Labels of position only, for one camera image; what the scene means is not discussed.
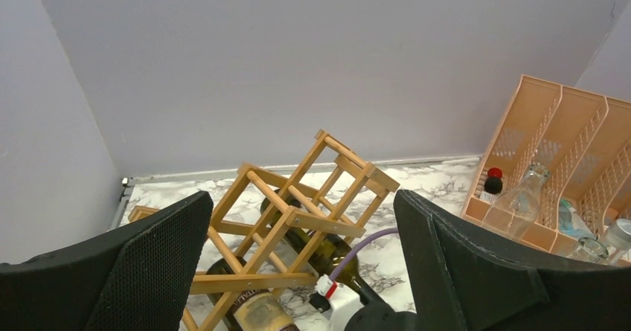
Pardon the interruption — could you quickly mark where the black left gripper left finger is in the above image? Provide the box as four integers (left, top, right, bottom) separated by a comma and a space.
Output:
1, 191, 214, 330

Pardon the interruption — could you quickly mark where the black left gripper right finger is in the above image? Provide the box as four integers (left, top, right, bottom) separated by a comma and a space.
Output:
394, 190, 630, 330

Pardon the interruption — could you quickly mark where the green wine bottle silver neck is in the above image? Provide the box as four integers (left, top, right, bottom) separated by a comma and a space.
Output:
204, 257, 301, 331

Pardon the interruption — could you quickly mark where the small clear glass jar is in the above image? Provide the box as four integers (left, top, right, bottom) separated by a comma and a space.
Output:
567, 237, 609, 264

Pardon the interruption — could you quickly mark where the dark green wine bottle labelled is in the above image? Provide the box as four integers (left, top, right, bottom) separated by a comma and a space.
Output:
260, 190, 391, 310

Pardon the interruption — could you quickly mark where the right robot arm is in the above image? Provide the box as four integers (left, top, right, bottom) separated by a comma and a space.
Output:
344, 303, 420, 331

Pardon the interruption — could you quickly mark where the clear square glass bottle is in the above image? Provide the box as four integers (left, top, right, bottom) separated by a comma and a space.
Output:
481, 163, 550, 242

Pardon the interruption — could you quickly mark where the red black small bottle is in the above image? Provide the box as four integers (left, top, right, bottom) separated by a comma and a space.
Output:
480, 167, 503, 204

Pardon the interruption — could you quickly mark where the wooden wine rack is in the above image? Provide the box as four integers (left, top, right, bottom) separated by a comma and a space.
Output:
126, 129, 401, 331

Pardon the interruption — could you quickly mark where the clear bottle silver cap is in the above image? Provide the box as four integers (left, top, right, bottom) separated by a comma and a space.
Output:
599, 218, 630, 266

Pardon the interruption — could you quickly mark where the peach plastic file organizer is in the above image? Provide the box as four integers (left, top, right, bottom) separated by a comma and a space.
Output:
461, 76, 630, 254

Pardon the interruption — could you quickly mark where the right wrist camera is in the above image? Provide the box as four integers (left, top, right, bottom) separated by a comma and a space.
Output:
309, 274, 364, 331

